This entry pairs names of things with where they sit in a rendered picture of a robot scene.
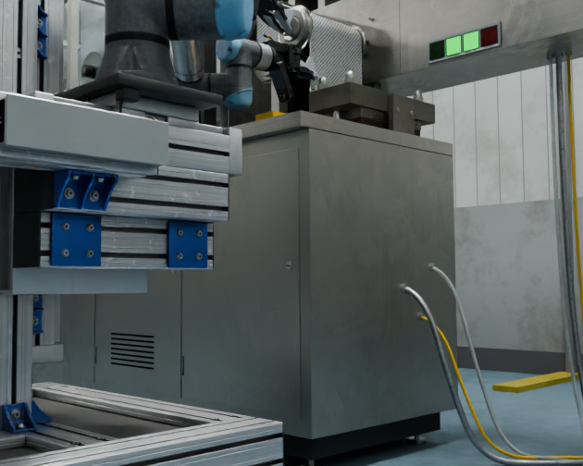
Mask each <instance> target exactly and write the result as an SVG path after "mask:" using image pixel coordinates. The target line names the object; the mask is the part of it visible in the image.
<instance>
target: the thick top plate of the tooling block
mask: <svg viewBox="0 0 583 466"><path fill-rule="evenodd" d="M390 94H395V93H391V92H385V91H382V90H379V89H375V88H371V87H368V86H365V85H361V84H358V83H354V82H350V81H349V82H345V83H342V84H339V85H335V86H331V87H327V88H324V89H320V90H317V91H313V92H310V93H309V112H310V113H314V114H319V115H322V116H324V115H327V114H332V113H333V109H340V110H341V111H344V110H348V109H353V108H356V107H364V108H368V109H372V110H376V111H379V112H383V113H389V110H388V95H390ZM413 100H414V106H415V120H417V121H421V126H426V125H431V124H435V105H434V104H429V103H426V102H422V101H418V100H416V99H413Z"/></svg>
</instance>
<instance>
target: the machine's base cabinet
mask: <svg viewBox="0 0 583 466"><path fill-rule="evenodd" d="M213 224H214V269H203V270H148V276H147V292H146V293H96V294H60V336H59V342H57V344H63V361H62V362H49V363H38V364H33V365H32V384H36V383H45V382H53V383H59V384H64V385H70V386H79V387H85V388H90V389H95V390H101V391H106V392H112V393H118V394H122V395H128V396H134V397H139V398H144V399H154V400H160V401H165V402H170V403H176V404H181V405H187V406H192V407H197V408H203V409H209V410H214V411H224V412H229V413H235V414H240V415H245V416H250V417H256V418H262V419H267V420H272V421H278V422H283V427H284V454H285V455H289V456H294V457H297V458H302V459H306V460H308V461H304V462H301V463H300V466H323V463H321V462H319V461H315V460H317V459H321V458H325V457H329V456H333V455H337V454H341V453H344V452H348V451H353V450H357V449H360V448H367V447H371V446H375V445H379V444H383V443H387V442H391V441H394V440H398V439H403V438H406V442H407V443H408V444H413V445H423V444H426V443H427V439H426V438H425V437H423V436H419V435H421V434H425V433H429V432H433V431H437V430H440V412H442V411H449V410H454V409H456V407H455V405H454V402H453V397H452V394H451V391H450V389H449V386H448V383H447V380H446V377H445V374H444V372H443V368H442V365H441V362H440V356H439V353H438V350H437V347H436V343H435V340H434V337H433V334H432V331H431V328H430V325H429V323H428V322H426V321H425V320H417V317H416V316H417V314H418V313H423V314H425V313H424V311H423V309H422V308H421V306H420V305H419V303H418V302H417V301H416V300H415V299H414V298H413V297H412V296H411V295H409V294H408V293H407V294H403V293H402V292H401V284H402V283H408V284H409V286H410V288H411V289H413V290H414V291H416V292H417V293H418V294H419V295H420V296H421V297H422V298H423V300H424V301H425V303H426V304H427V306H428V307H429V309H430V311H431V313H432V315H433V318H434V321H435V323H436V326H437V327H438V328H439V329H440V331H441V332H442V334H443V335H444V336H445V338H446V340H447V341H448V344H449V346H450V348H451V350H452V353H453V357H454V359H455V362H456V365H457V328H456V300H455V297H454V295H453V293H452V291H451V289H450V287H449V285H448V284H447V282H446V281H445V279H444V278H443V277H442V276H441V275H440V274H438V273H437V272H435V271H429V270H428V265H429V264H435V265H436V267H437V268H438V269H440V270H441V271H442V272H443V273H444V274H445V275H446V276H447V277H448V278H449V279H450V281H451V282H452V284H453V286H454V288H455V291H456V285H455V242H454V198H453V157H452V156H449V155H444V154H439V153H431V152H426V151H421V150H417V149H412V148H407V147H402V146H398V145H393V144H388V143H384V142H379V141H370V140H365V139H360V138H356V137H351V136H346V135H341V134H337V133H332V132H327V131H323V130H318V129H301V130H296V131H292V132H287V133H283V134H279V135H274V136H270V137H265V138H261V139H257V140H252V141H244V142H242V175H241V176H237V177H231V178H229V221H224V222H214V223H213ZM425 317H426V315H425ZM426 318H427V317H426Z"/></svg>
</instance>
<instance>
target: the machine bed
mask: <svg viewBox="0 0 583 466"><path fill-rule="evenodd" d="M230 128H233V129H241V130H242V142H244V141H252V140H257V139H261V138H265V137H270V136H274V135H279V134H283V133H287V132H292V131H296V130H301V129H318V130H323V131H327V132H332V133H337V134H341V135H346V136H351V137H356V138H360V139H365V140H370V141H379V142H384V143H388V144H393V145H398V146H402V147H407V148H412V149H417V150H421V151H426V152H431V153H439V154H444V155H449V156H453V144H452V143H448V142H445V141H437V140H432V139H428V138H424V137H419V136H416V135H411V134H407V133H402V132H399V131H394V130H389V129H382V128H378V127H373V126H369V125H365V124H361V123H356V122H352V121H348V120H343V119H339V118H335V117H331V116H322V115H319V114H314V113H310V112H305V111H302V110H300V111H295V112H291V113H288V114H284V115H280V116H273V117H269V118H265V119H261V120H256V121H253V122H249V123H245V124H241V125H238V126H233V127H230Z"/></svg>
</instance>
